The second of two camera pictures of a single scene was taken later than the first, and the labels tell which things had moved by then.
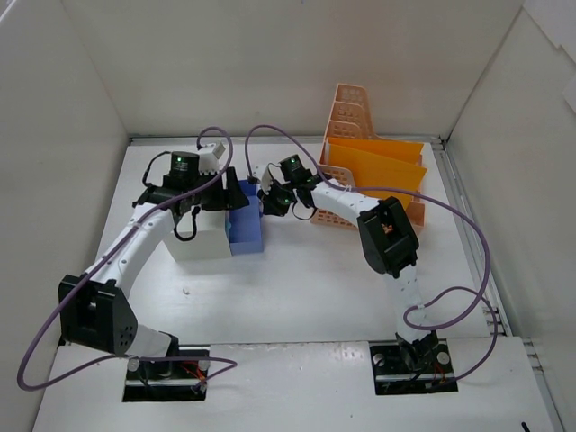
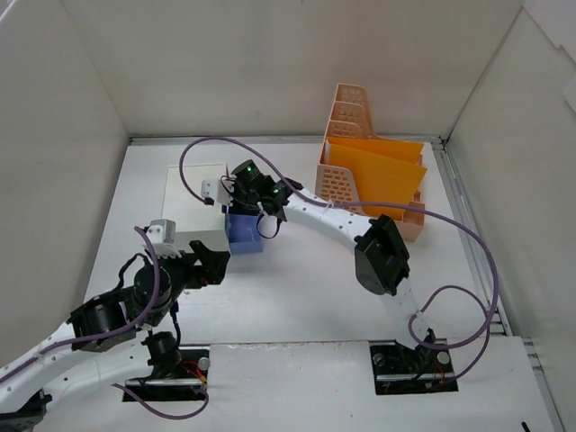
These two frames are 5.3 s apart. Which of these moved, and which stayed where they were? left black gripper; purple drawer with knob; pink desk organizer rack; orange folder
Moved: left black gripper
Stayed: purple drawer with knob; orange folder; pink desk organizer rack
